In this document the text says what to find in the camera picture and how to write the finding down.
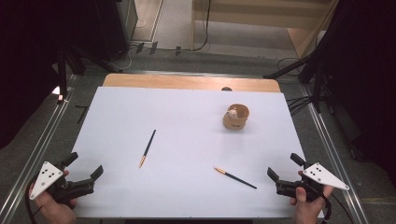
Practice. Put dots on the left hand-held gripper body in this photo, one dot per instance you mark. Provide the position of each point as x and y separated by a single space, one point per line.
70 189

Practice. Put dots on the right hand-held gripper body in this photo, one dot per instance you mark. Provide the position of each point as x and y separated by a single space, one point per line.
306 183

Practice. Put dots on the black pen with gold end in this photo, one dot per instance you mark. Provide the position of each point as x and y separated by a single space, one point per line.
235 178
147 148

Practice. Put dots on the wooden pen holder cup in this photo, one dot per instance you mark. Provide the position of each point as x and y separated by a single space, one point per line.
235 122

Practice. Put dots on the person's right hand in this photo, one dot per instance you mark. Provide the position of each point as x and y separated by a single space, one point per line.
306 210

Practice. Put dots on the person's left hand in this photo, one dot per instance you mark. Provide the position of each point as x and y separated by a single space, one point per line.
54 213

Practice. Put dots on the small white figurine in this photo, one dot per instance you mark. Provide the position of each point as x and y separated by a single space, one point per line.
232 113

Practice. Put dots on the black tripod stand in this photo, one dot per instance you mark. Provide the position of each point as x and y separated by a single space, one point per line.
317 87
63 71

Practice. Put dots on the white board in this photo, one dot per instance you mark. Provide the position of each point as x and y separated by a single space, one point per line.
186 149

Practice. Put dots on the dark curtain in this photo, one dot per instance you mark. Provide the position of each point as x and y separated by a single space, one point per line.
28 62
367 77

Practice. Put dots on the wooden table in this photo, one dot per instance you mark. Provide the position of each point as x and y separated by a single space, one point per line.
186 82

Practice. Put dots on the dark grey cabinet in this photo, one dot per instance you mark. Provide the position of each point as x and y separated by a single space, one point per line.
126 25

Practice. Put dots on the light wooden furniture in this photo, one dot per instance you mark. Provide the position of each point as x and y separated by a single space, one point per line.
261 14

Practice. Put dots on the metal floor rail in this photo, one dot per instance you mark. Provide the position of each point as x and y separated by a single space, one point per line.
37 155
336 155

